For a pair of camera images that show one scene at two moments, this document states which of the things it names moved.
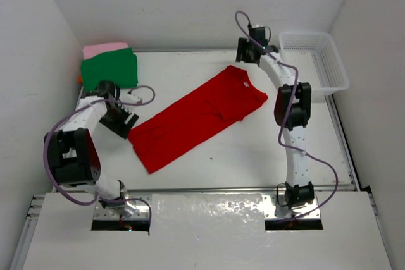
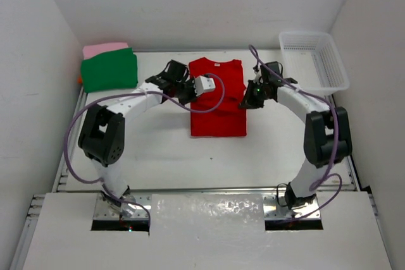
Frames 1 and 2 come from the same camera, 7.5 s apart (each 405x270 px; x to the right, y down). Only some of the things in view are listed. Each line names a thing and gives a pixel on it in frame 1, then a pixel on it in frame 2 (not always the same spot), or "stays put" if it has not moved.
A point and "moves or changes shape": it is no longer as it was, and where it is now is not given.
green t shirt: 119,66 stays put
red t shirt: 197,121 moves or changes shape
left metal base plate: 143,213 stays put
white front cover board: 209,231 stays put
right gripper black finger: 241,50 → 253,97
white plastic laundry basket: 314,61 stays put
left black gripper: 119,128 → 190,83
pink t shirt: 90,51 stays put
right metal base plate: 272,210 stays put
